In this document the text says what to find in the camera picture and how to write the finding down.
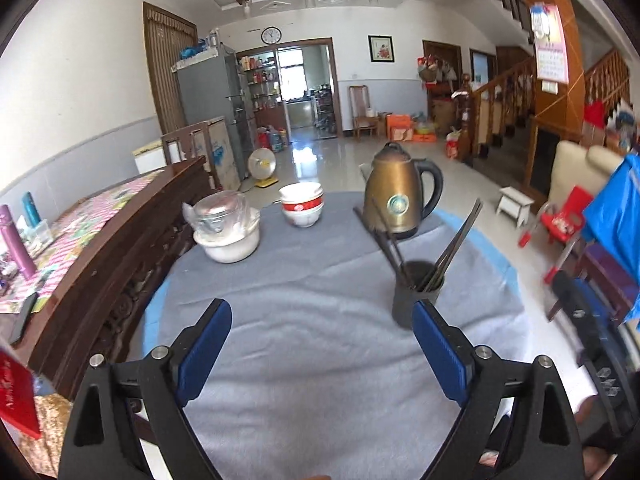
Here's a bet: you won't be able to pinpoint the person right hand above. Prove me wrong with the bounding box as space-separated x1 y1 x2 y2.
479 393 618 480

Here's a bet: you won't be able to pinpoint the dark grey utensil holder cup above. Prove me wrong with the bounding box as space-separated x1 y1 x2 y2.
392 260 444 330

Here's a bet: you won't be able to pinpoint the dark wooden chair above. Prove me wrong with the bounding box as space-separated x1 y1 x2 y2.
573 242 639 324

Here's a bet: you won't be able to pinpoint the grey tablecloth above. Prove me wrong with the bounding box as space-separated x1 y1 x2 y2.
130 192 459 479

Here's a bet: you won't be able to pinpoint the white bowl with plastic bag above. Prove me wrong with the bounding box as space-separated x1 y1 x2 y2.
182 191 260 264

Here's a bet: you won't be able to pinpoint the blue cloth on chair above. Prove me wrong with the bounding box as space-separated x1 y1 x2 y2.
577 155 639 323

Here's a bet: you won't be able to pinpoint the red child chair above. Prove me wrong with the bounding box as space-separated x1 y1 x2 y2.
518 186 593 285

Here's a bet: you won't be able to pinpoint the dark carved wooden sideboard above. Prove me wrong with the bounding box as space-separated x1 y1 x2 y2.
12 157 212 400

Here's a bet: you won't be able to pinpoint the small white stool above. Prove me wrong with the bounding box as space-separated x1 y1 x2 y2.
496 186 534 229

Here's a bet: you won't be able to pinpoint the bronze electric kettle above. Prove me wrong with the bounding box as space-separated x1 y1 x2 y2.
359 142 444 240

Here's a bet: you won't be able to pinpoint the stacked red white bowls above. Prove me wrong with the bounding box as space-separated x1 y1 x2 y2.
279 182 324 229

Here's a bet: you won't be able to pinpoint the cream sofa armchair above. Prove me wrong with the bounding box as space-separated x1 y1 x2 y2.
548 141 623 206

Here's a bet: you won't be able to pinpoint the pink thermos bottle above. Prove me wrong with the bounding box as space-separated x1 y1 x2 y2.
0 204 37 280

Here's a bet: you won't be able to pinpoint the white electric heater fan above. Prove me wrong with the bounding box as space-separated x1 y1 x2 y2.
247 148 279 188

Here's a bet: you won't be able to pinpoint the white appliance cardboard box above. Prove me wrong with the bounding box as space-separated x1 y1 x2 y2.
195 117 241 191

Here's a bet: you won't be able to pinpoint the teal thermos bottle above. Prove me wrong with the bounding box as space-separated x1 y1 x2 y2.
22 192 41 228

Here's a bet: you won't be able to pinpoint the orange cardboard box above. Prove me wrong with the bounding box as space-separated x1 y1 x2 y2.
386 114 413 142

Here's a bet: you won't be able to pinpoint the wooden stair railing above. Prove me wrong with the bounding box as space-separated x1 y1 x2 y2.
451 56 535 165

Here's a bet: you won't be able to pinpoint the grey refrigerator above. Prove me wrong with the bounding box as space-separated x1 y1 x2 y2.
171 44 257 181

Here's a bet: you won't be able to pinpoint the brown window curtain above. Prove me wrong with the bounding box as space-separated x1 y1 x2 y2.
143 2 198 134

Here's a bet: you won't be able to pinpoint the wooden chair by wall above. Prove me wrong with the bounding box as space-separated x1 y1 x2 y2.
348 84 378 139

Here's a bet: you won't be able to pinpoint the pink wall calendar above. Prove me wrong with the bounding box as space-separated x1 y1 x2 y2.
529 2 570 84

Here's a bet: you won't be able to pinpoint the framed wall picture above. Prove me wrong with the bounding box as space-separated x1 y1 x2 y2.
368 36 395 63

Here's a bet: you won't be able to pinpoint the round wall clock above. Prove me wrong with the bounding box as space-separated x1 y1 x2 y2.
260 26 282 46

